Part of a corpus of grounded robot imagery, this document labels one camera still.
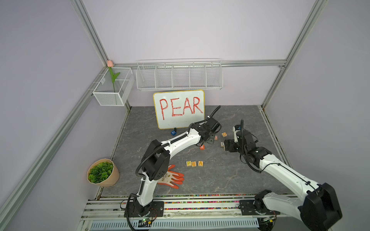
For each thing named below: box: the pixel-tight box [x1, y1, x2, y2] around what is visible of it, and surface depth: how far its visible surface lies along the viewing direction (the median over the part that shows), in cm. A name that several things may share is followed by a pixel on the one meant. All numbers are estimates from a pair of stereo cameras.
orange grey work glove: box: [157, 164, 185, 190], surface depth 84 cm
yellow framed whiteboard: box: [153, 89, 206, 130], surface depth 101 cm
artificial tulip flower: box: [106, 59, 121, 93], surface depth 92 cm
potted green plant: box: [86, 158, 120, 188], surface depth 77 cm
